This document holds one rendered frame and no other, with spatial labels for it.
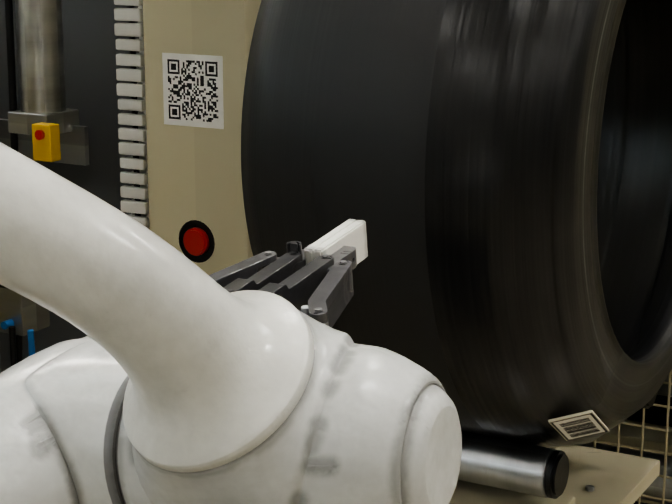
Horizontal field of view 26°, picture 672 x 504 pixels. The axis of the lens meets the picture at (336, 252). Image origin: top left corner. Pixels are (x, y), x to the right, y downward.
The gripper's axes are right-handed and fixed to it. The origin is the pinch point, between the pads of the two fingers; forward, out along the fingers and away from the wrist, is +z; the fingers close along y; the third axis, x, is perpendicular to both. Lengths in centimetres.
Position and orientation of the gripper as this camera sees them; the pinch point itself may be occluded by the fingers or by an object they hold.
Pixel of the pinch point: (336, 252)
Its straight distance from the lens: 108.1
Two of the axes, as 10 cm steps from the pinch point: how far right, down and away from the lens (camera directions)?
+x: 0.7, 9.4, 3.5
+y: -8.8, -1.1, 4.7
